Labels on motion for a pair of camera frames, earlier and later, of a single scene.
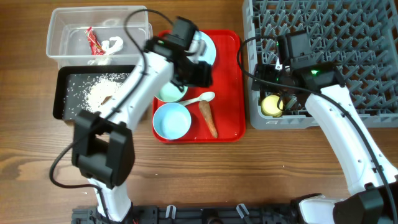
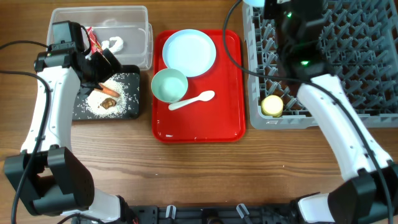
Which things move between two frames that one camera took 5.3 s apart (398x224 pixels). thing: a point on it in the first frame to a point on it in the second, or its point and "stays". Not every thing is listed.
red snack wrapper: (95, 46) stays
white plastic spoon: (205, 96) stays
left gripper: (197, 76) to (106, 71)
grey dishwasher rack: (360, 37) stays
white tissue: (108, 49) stays
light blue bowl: (171, 121) to (255, 3)
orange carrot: (205, 108) to (113, 93)
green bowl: (170, 92) stays
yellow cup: (269, 106) stays
